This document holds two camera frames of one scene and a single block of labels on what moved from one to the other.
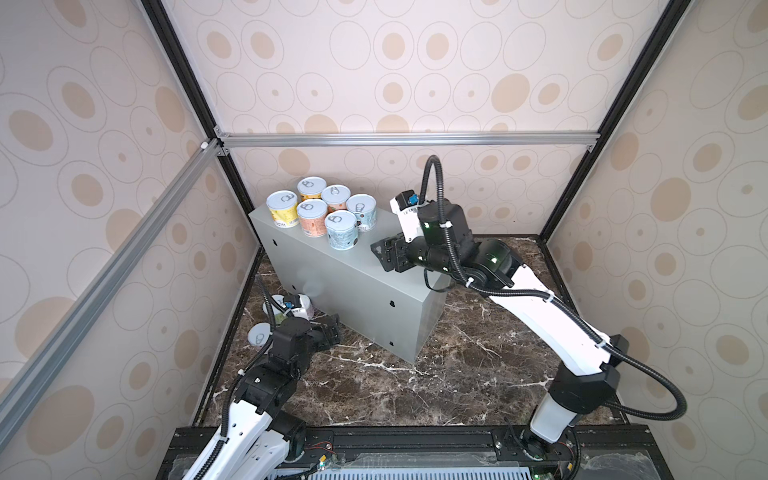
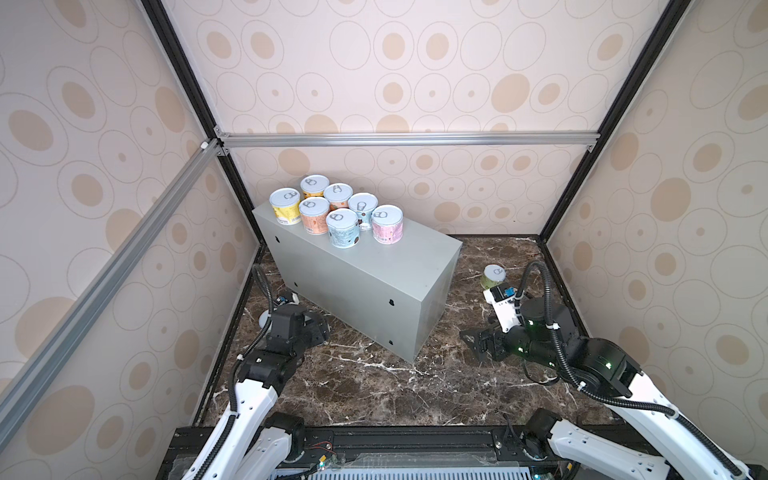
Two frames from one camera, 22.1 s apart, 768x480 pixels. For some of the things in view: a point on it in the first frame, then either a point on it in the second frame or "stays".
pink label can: (336, 197) stays
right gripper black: (397, 245) -> (493, 337)
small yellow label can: (311, 187) stays
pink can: (307, 304) -> (387, 224)
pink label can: (313, 217) stays
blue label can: (342, 230) stays
